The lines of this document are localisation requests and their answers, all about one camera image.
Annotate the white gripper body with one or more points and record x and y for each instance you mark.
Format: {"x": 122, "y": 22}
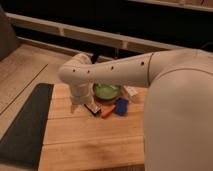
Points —
{"x": 80, "y": 94}

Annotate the white small box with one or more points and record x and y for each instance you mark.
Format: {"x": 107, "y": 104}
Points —
{"x": 130, "y": 92}

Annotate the blue object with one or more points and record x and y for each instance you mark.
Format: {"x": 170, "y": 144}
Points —
{"x": 121, "y": 106}

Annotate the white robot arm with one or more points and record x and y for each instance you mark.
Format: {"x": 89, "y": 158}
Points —
{"x": 178, "y": 111}

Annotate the green bowl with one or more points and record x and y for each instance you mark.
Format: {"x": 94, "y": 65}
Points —
{"x": 106, "y": 92}

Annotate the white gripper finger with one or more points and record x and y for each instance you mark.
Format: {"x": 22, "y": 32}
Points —
{"x": 72, "y": 108}
{"x": 93, "y": 106}

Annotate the white shelf rail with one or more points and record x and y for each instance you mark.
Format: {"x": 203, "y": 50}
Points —
{"x": 89, "y": 35}

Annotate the dark gray floor mat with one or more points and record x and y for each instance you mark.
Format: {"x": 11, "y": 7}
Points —
{"x": 22, "y": 143}

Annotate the orange marker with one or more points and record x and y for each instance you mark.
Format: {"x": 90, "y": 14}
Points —
{"x": 105, "y": 113}

